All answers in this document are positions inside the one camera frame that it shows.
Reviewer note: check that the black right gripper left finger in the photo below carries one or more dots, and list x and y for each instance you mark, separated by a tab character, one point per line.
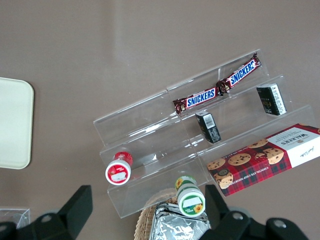
80	210

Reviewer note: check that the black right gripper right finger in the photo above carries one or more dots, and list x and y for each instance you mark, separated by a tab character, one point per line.
220	212

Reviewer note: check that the aluminium foil tray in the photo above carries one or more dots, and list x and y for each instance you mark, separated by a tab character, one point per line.
175	227

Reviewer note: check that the oval wicker basket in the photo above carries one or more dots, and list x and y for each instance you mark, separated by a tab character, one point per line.
143	225

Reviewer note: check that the beige rectangular tray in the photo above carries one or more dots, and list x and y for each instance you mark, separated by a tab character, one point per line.
15	125

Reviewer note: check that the green lid yogurt cup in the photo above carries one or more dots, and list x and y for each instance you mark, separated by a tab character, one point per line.
191	202

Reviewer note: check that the red lid yogurt cup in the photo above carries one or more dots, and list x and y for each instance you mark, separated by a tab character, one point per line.
118	172

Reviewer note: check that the clear acrylic bottle rack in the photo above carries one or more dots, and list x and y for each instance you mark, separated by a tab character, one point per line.
15	215

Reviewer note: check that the red tartan cookie box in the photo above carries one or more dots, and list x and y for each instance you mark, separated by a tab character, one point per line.
262	160

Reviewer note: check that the small black box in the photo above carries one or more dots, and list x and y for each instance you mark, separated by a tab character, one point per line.
272	98
208	127

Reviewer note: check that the clear acrylic stepped stand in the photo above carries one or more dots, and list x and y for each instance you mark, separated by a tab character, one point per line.
237	117
140	130

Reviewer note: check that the Snickers chocolate bar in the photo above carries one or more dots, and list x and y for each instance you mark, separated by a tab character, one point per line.
200	98
241	73

